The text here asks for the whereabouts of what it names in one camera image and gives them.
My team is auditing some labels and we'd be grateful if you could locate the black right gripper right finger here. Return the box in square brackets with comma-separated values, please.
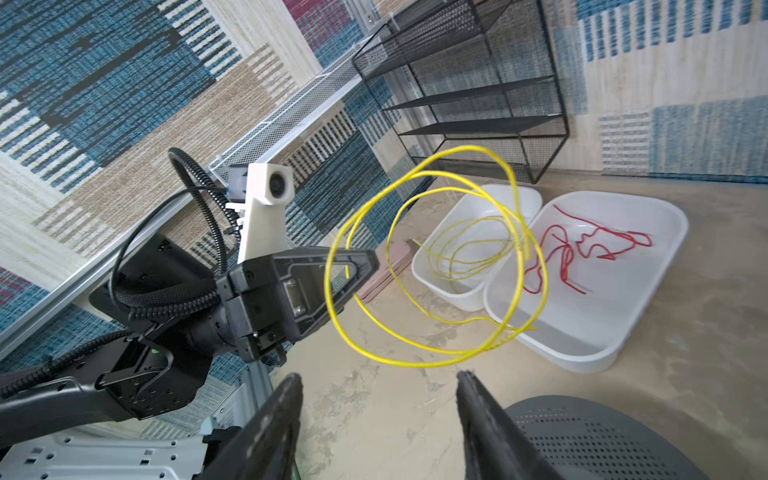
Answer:
[456, 371, 552, 479]

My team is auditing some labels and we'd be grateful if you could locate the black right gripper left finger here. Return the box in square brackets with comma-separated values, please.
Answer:
[194, 373, 303, 480]

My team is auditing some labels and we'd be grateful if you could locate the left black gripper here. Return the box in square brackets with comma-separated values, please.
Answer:
[216, 248, 380, 362]

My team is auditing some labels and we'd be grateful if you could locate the yellow cable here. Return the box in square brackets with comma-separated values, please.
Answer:
[323, 144, 550, 370]
[413, 215, 523, 283]

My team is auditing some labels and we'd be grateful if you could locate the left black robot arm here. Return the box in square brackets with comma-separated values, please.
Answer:
[1, 148, 380, 448]

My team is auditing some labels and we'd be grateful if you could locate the pink eraser block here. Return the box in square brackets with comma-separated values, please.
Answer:
[357, 240, 418, 304]

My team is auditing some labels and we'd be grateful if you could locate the white tray with yellow cables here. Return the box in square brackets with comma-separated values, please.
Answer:
[411, 194, 514, 312]

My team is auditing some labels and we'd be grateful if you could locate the yellow cable in tray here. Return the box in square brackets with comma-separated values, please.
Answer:
[413, 215, 523, 283]

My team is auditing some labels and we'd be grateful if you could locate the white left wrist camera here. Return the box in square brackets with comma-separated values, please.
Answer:
[226, 163, 295, 264]

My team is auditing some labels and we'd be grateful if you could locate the white tray with red cable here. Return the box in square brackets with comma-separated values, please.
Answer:
[483, 191, 689, 374]

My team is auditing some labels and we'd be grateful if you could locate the white wire mesh basket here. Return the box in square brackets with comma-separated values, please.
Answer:
[207, 41, 388, 184]

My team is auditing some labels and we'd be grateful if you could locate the red cable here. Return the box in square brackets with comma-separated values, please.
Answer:
[521, 203, 654, 296]

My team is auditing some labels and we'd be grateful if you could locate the black wire mesh shelf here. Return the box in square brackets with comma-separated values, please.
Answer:
[352, 1, 570, 184]

